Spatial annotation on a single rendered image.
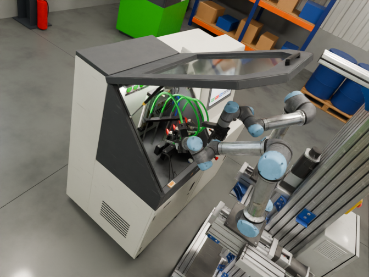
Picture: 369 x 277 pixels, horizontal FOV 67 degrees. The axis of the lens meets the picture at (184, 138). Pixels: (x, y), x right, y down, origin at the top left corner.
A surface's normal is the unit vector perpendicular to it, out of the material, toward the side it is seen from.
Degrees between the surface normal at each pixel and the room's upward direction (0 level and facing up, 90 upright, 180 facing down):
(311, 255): 90
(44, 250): 0
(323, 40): 90
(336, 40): 90
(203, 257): 0
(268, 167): 82
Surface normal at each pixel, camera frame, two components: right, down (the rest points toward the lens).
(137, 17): -0.36, 0.52
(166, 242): 0.31, -0.71
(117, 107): -0.56, 0.40
